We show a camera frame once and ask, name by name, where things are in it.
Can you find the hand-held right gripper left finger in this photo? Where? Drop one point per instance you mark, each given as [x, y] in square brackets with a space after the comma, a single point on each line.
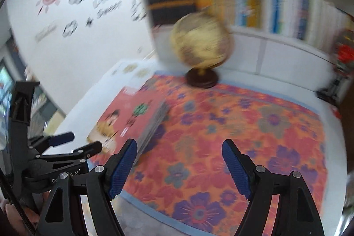
[123, 169]

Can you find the stack of books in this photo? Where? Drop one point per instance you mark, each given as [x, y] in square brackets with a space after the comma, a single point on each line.
[124, 114]

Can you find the row of white spined books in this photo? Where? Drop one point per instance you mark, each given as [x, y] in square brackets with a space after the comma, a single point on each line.
[304, 12]

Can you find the black lettering wall sticker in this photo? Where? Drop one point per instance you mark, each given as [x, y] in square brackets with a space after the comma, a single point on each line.
[106, 5]

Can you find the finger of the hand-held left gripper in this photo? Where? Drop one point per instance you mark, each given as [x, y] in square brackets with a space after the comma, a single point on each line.
[63, 137]
[85, 150]

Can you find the yellow globe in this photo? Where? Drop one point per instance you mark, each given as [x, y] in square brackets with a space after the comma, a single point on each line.
[199, 39]

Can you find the embroidered round fan ornament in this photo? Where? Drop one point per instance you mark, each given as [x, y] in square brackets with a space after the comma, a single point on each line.
[344, 48]

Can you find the floral orange mat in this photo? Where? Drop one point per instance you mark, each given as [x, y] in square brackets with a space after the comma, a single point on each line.
[221, 120]

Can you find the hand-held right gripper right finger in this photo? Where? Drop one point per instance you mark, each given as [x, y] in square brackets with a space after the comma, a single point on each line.
[236, 169]

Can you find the black star wall sticker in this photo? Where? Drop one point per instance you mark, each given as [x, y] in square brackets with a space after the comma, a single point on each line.
[89, 21]

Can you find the black ornament stand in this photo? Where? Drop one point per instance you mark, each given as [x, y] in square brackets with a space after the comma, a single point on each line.
[332, 86]

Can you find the person's left hand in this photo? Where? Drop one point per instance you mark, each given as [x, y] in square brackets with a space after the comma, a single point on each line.
[16, 216]

